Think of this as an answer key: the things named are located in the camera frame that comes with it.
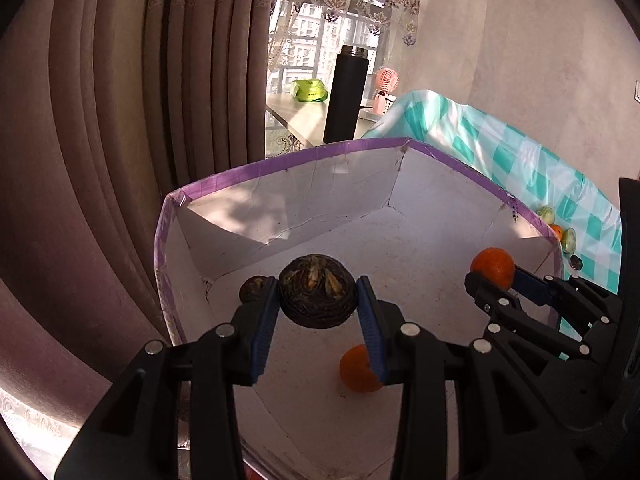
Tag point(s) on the green round fruit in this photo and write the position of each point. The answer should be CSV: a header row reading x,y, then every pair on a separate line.
x,y
569,241
547,214

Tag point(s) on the pink handheld fan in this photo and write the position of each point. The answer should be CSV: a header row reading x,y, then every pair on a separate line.
x,y
385,85

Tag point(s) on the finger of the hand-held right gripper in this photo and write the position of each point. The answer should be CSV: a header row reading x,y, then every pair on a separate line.
x,y
482,292
532,282

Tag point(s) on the orange tangerine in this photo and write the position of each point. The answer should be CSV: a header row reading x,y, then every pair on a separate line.
x,y
492,266
556,232
356,371

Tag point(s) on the green plastic bag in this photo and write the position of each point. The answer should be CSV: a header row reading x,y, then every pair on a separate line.
x,y
309,91

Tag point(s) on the teal white checkered tablecloth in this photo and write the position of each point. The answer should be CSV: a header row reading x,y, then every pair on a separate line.
x,y
525,160

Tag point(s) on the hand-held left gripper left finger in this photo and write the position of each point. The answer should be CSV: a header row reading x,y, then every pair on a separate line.
x,y
265,330

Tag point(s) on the white cardboard box purple rim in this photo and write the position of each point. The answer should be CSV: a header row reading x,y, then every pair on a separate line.
x,y
325,220

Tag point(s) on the small dark brown fruit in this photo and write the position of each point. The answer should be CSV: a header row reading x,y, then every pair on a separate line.
x,y
251,289

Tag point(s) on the large dark brown round fruit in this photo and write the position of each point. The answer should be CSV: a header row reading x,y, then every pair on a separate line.
x,y
317,291

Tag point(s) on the black thermos bottle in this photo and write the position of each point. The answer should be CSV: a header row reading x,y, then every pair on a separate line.
x,y
345,95

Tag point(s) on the window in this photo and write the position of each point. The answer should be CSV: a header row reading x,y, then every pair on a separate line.
x,y
345,15

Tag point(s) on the light wooden desk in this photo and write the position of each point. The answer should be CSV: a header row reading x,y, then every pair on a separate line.
x,y
305,117

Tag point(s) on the brown pleated curtain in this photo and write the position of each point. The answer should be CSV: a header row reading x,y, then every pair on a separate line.
x,y
100,160

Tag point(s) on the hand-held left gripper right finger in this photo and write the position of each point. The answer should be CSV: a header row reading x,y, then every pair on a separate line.
x,y
372,332

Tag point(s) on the white wall switch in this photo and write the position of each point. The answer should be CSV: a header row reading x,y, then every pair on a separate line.
x,y
637,91

